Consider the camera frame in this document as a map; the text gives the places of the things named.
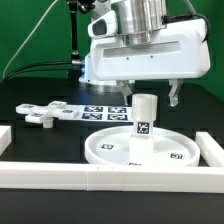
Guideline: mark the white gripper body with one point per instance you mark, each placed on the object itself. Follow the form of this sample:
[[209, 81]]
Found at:
[[177, 51]]

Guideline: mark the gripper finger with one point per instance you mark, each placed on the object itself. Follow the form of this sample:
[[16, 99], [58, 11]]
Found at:
[[125, 91], [175, 85]]

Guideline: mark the white round table top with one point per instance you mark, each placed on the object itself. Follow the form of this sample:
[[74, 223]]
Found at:
[[119, 146]]

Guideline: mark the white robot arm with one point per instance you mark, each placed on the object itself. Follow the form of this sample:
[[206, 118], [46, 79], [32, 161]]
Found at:
[[138, 40]]

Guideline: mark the paper sheet with markers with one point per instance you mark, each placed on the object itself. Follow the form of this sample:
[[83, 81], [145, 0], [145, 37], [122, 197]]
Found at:
[[102, 113]]

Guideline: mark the white right fence bar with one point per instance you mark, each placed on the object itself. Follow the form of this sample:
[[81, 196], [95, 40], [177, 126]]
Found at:
[[210, 150]]

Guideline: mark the white fence bar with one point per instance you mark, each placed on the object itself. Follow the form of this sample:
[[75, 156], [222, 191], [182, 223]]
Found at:
[[86, 177], [210, 150]]

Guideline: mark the white cross-shaped table base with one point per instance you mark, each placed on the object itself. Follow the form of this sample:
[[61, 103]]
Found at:
[[45, 115]]

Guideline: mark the white front fence bar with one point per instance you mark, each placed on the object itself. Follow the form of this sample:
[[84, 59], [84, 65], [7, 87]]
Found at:
[[86, 177]]

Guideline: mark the white left fence block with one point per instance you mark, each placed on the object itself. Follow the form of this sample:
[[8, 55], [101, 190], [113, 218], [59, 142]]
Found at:
[[5, 138]]

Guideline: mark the black camera stand pole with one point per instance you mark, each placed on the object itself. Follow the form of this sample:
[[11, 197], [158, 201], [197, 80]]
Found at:
[[83, 6]]

